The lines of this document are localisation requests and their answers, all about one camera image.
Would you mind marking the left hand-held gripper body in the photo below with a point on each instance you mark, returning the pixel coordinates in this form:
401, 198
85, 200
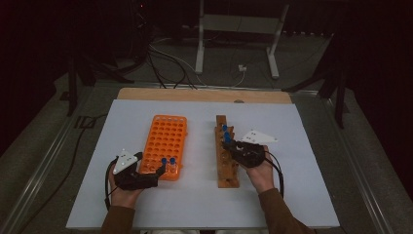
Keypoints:
133, 180

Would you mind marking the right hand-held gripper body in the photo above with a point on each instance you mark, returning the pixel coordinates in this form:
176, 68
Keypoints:
248, 155

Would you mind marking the wooden tube rack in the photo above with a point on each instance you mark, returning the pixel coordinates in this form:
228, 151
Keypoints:
229, 180

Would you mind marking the orange plastic tube rack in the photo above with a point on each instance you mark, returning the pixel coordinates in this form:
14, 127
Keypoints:
165, 136

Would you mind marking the person's left hand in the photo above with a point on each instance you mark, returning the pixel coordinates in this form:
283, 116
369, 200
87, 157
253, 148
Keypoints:
125, 198

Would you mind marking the person's right hand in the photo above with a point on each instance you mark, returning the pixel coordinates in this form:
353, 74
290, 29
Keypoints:
261, 177

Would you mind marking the white table mat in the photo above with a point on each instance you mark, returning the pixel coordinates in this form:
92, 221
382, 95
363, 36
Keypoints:
298, 182

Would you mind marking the white plug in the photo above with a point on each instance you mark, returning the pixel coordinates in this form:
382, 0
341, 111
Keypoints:
242, 68

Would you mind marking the black tripod stand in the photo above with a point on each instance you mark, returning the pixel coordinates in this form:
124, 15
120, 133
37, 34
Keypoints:
72, 94
340, 104

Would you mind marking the grey metal stand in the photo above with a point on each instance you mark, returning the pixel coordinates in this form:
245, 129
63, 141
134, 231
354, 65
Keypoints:
240, 24

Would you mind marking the dark power strip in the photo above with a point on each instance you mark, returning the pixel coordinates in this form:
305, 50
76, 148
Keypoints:
308, 33

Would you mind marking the dark equipment tower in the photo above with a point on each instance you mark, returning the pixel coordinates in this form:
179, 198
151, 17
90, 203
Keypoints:
141, 19

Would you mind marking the metal floor rail frame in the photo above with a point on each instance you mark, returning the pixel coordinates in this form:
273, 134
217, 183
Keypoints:
42, 165

